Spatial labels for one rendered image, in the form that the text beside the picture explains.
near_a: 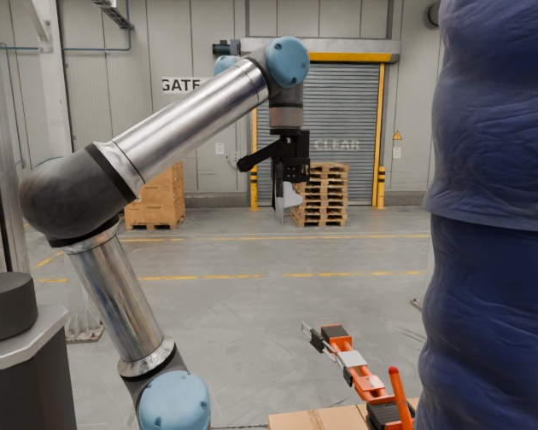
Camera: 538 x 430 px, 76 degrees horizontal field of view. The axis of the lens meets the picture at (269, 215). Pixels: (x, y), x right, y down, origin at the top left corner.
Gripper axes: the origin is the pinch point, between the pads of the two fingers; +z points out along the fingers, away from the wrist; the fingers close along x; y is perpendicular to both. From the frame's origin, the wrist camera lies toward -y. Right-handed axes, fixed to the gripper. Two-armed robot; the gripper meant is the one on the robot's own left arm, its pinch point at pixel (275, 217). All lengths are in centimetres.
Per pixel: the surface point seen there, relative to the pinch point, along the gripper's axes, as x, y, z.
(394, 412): -12, 26, 43
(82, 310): 216, -154, 128
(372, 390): -1, 25, 46
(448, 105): -37.6, 17.2, -21.0
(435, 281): -35.2, 19.1, 1.8
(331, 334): 20, 20, 42
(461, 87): -38.5, 17.9, -22.9
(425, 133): 893, 495, -52
